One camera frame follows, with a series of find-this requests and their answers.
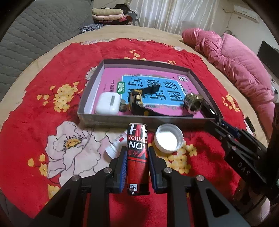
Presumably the metallic ring ornament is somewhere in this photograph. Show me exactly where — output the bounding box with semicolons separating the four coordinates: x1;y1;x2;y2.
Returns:
183;92;203;114

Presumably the red black spray can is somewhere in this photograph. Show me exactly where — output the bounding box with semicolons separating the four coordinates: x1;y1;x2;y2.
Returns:
127;123;149;195

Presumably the small white pill bottle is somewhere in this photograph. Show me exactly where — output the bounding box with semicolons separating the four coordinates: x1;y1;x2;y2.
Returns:
105;129;127;159

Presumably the white plastic jar lid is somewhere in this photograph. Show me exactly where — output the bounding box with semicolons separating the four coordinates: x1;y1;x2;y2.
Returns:
154;123;184;154

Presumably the black strap wristwatch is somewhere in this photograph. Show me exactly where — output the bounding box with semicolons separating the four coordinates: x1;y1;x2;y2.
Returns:
119;83;194;118

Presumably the white earbuds case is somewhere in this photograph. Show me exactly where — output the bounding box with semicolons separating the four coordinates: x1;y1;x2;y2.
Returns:
95;92;121;115

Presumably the pink quilted duvet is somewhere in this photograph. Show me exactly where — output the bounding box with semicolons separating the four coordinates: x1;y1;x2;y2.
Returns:
182;28;275;137

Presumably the pink Chinese picture book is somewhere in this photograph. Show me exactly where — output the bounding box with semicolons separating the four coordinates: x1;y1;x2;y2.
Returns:
91;67;205;119

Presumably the grey shallow cardboard box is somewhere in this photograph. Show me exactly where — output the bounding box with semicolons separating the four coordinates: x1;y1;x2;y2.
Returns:
78;59;223;129

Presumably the red floral blanket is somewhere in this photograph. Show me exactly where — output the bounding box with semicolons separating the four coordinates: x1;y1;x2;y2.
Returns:
1;39;246;226

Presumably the black television screen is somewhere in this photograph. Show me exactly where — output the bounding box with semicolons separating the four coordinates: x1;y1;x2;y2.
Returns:
257;41;279;78

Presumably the white sheer curtain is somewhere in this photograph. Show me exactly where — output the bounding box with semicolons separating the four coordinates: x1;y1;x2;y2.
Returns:
129;0;219;35

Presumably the white air conditioner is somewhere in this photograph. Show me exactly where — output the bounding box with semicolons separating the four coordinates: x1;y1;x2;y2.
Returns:
234;5;260;23

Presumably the stack of folded clothes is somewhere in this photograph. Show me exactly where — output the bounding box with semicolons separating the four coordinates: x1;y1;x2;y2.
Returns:
92;4;137;25

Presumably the blue patterned cloth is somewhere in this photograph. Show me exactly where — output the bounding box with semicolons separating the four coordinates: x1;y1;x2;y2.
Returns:
80;24;103;34

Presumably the beige bed sheet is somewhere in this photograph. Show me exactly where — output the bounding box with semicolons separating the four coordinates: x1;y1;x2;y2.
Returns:
1;25;269;146

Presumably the grey quilted sofa cover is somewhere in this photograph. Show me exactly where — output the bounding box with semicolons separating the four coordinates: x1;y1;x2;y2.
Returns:
1;1;93;98

